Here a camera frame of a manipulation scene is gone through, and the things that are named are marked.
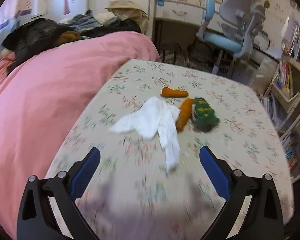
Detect white book rack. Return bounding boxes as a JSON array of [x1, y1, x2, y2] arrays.
[[271, 55, 300, 104], [277, 119, 300, 179]]

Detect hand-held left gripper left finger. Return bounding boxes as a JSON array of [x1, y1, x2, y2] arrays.
[[16, 147, 101, 240]]

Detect white tissue paper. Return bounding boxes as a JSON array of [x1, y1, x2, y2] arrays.
[[107, 96, 181, 172]]

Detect short orange carrot piece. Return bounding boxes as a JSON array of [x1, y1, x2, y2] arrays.
[[160, 87, 189, 98]]

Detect grey and blue desk chair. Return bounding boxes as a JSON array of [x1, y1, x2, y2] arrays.
[[197, 0, 267, 75]]

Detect green snack packet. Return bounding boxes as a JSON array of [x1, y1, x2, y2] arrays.
[[192, 96, 220, 133]]

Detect blue denim clothes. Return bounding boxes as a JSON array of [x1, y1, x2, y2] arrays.
[[70, 9, 103, 32]]

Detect white study desk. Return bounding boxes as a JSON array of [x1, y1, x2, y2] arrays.
[[154, 0, 265, 29]]

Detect black jacket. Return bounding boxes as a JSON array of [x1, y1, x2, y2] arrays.
[[2, 18, 73, 64]]

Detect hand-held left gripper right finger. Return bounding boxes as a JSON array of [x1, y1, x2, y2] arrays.
[[199, 145, 285, 240]]

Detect floral bed sheet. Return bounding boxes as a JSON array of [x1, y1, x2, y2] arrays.
[[44, 59, 294, 240]]

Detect pink blanket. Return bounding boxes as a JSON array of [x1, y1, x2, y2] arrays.
[[0, 32, 160, 240]]

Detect long orange carrot piece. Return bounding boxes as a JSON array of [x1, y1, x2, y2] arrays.
[[175, 98, 195, 132]]

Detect translucent plastic bin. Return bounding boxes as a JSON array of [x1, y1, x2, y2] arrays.
[[250, 57, 278, 90]]

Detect beige cloth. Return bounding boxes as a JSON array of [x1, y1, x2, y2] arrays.
[[105, 0, 149, 34]]

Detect brown cloth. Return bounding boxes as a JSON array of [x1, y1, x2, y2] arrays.
[[55, 31, 82, 47]]

